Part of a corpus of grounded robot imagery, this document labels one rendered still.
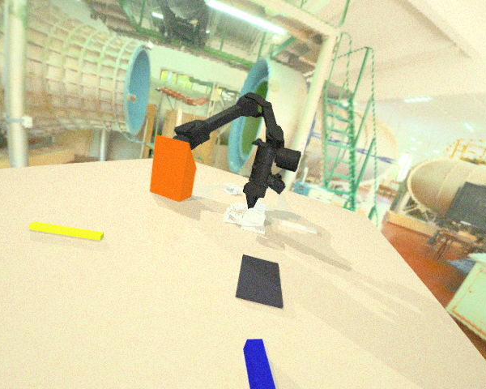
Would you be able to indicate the yellow flat bar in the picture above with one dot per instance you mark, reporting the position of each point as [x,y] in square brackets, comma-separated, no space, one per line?
[64,230]

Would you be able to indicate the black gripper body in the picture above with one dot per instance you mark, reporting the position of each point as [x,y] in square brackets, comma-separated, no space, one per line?
[257,180]

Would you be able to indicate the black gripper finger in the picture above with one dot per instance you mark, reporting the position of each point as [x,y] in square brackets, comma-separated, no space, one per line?
[251,200]

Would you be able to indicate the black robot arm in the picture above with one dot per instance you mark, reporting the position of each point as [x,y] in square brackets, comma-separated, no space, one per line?
[198,131]

